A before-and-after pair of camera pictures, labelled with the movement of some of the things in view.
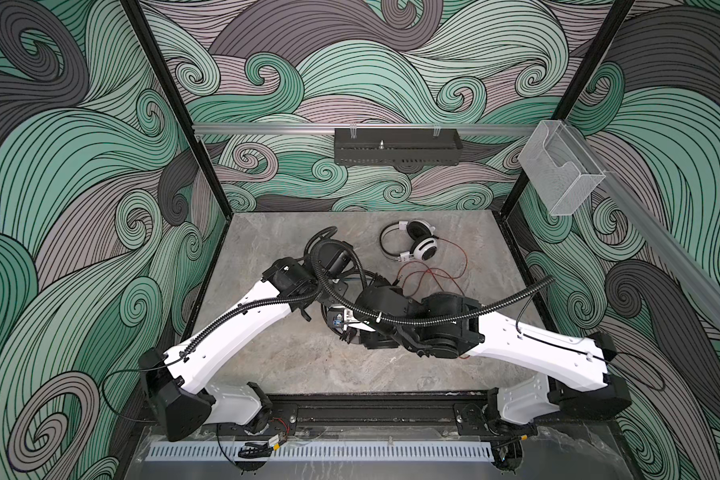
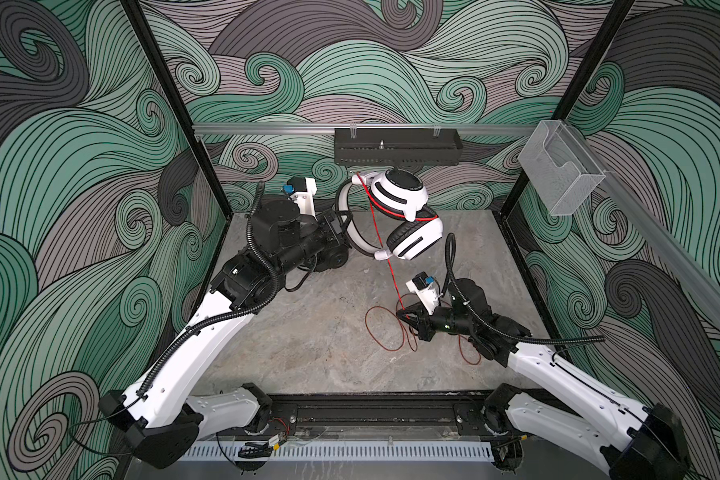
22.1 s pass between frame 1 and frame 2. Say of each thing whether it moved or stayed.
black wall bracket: stayed
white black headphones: moved
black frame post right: stayed
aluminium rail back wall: stayed
